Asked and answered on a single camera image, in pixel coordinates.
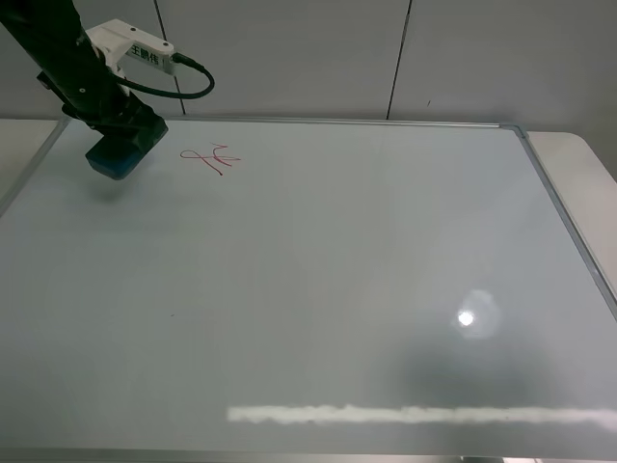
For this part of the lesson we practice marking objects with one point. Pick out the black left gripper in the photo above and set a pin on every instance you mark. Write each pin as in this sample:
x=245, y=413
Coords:
x=76, y=72

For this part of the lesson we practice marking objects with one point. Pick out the teal whiteboard eraser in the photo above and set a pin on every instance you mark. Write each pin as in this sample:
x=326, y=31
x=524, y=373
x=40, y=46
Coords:
x=114, y=158

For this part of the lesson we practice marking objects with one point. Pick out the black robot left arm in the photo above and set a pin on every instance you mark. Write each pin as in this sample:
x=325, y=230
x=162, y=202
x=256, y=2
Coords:
x=31, y=23

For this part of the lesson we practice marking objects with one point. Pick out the white aluminium-framed whiteboard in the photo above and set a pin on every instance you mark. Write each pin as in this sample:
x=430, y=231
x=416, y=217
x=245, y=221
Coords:
x=345, y=292

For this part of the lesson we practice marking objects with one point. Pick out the red marker scribble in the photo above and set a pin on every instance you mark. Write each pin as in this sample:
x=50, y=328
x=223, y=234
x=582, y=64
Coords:
x=216, y=159

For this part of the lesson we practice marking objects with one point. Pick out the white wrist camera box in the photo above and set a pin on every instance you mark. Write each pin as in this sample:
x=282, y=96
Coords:
x=116, y=40

